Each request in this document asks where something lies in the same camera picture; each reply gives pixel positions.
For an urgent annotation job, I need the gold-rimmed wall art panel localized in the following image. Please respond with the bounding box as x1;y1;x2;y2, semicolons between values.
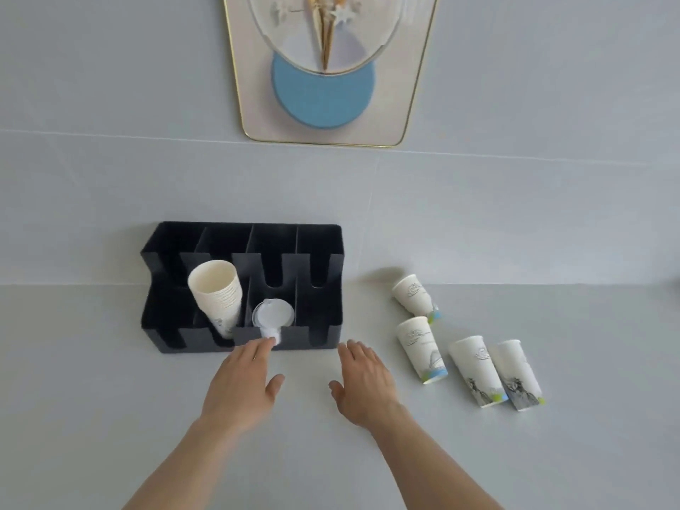
222;0;441;148

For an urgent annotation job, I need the person's left forearm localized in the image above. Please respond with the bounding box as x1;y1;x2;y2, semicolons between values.
122;415;257;510

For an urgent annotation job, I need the black compartment cup organizer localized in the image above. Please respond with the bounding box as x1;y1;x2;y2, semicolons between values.
140;222;345;355

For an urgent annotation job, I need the white paper cup black-green print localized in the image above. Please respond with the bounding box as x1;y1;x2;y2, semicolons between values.
448;335;508;409
491;340;546;413

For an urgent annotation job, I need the stack of white paper cups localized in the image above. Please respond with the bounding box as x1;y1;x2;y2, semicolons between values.
187;260;244;339

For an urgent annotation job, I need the person's right hand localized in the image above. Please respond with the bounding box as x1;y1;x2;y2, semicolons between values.
328;339;401;432

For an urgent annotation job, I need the person's right forearm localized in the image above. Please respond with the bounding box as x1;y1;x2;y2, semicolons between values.
365;400;504;510

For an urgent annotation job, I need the stack of clear plastic lids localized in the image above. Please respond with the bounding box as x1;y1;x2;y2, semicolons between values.
252;299;295;346

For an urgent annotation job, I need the white paper cup blue-green print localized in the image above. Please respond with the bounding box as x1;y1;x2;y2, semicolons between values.
392;274;442;323
396;316;448;385

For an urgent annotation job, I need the person's left hand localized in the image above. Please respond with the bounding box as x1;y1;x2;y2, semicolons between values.
200;337;286;437

